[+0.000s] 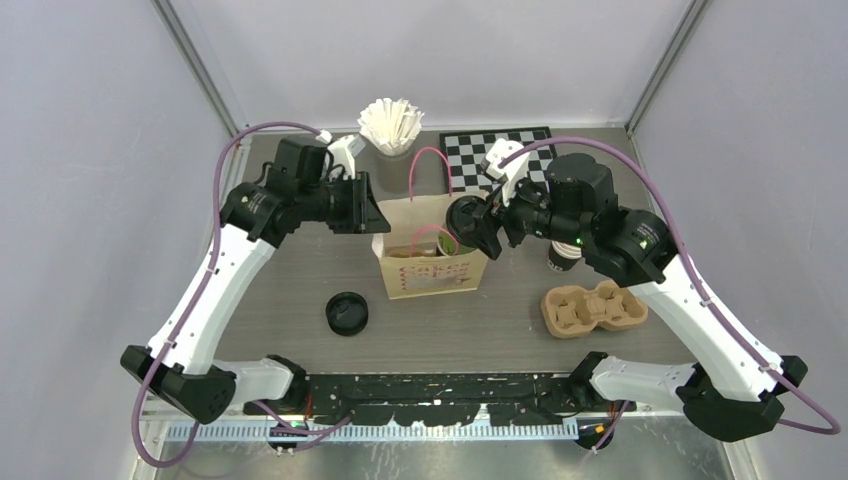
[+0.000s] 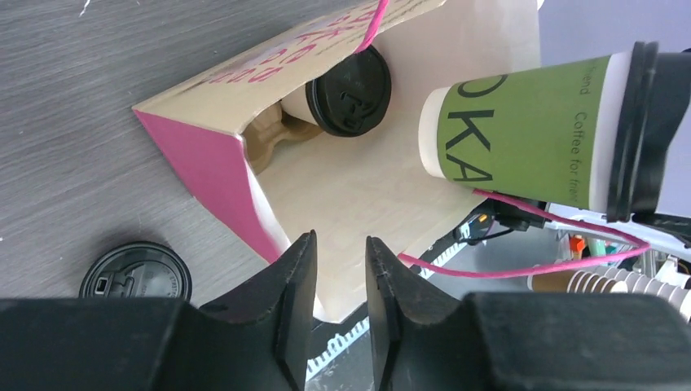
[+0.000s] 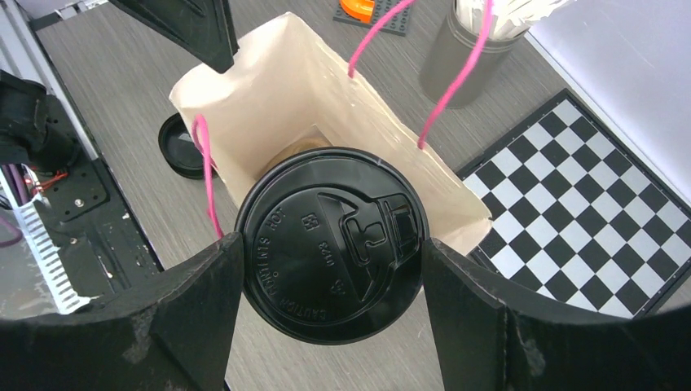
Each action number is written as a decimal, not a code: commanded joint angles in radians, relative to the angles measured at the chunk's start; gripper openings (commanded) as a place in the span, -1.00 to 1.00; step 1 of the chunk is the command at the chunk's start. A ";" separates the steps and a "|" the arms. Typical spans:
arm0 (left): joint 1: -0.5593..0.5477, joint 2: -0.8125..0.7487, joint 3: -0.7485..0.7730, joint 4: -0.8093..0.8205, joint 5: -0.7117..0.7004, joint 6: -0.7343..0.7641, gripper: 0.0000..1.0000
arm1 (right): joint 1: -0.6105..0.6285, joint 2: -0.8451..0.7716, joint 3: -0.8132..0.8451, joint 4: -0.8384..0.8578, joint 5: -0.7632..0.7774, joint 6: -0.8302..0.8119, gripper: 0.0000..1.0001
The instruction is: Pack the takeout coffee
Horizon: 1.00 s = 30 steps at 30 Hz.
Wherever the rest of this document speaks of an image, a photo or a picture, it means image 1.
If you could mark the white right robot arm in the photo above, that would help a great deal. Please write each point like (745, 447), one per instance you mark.
(731, 391)

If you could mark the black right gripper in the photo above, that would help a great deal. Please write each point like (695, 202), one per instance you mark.
(486, 237)

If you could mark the aluminium frame rail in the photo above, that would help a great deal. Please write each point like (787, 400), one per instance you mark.
(249, 423)

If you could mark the grey straw holder cup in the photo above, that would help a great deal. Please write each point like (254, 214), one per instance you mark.
(392, 171)

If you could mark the white wrapped straws bundle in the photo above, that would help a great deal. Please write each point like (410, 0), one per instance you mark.
(390, 125)

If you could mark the stack of paper cups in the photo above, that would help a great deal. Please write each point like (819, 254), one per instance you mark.
(562, 256)

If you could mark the brown pulp cup carrier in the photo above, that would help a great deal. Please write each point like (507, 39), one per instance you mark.
(411, 252)
(572, 311)

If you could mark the paper gift bag pink handles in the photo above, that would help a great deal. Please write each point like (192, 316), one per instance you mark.
(416, 221)

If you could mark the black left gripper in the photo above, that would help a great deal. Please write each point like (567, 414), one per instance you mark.
(365, 215)

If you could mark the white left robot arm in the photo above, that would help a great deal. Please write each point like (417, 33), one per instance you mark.
(180, 356)

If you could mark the black white chessboard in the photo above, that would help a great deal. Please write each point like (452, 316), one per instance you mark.
(465, 150)

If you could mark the stack of black lids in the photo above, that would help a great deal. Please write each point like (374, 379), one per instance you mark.
(347, 313)

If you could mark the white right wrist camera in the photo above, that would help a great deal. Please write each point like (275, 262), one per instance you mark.
(503, 165)

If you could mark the black coffee cup lid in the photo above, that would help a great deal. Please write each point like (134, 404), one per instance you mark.
(460, 222)

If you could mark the green paper cup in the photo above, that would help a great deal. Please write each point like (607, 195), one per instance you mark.
(449, 246)

